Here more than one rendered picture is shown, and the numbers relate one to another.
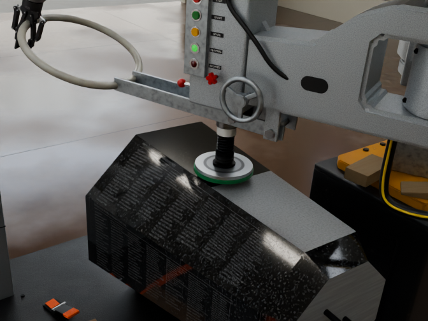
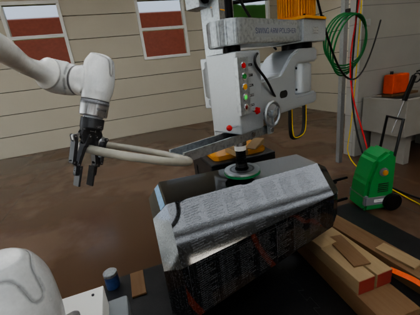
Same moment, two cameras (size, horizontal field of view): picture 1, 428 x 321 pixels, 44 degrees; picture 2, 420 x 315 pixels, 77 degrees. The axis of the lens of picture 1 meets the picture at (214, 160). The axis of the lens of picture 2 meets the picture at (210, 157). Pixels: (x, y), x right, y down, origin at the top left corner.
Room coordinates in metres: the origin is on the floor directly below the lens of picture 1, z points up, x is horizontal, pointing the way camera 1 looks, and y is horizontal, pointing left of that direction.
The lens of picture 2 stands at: (1.37, 1.45, 1.48)
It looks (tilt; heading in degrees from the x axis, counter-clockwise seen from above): 18 degrees down; 291
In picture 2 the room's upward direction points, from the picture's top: 7 degrees counter-clockwise
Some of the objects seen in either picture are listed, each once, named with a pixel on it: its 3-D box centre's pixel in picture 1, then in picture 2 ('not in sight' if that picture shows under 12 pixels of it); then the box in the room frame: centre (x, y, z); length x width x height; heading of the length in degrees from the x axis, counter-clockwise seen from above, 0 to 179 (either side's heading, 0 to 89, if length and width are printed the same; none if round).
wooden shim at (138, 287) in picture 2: not in sight; (137, 283); (2.56, 0.16, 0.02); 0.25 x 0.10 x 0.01; 128
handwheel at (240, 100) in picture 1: (246, 97); (267, 113); (1.58, -0.09, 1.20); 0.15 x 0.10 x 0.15; 62
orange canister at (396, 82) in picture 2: not in sight; (398, 82); (0.15, -3.03, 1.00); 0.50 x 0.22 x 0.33; 39
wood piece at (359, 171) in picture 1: (369, 169); (235, 150); (1.92, -0.62, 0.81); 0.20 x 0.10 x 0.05; 136
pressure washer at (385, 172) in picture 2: not in sight; (375, 163); (0.74, -1.31, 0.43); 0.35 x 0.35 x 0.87; 23
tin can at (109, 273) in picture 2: not in sight; (111, 279); (2.74, 0.22, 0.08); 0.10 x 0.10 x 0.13
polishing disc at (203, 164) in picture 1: (223, 164); (242, 169); (1.74, -0.04, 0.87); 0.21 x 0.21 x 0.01
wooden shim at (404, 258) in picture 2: not in sight; (397, 255); (0.78, -0.34, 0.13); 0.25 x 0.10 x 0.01; 136
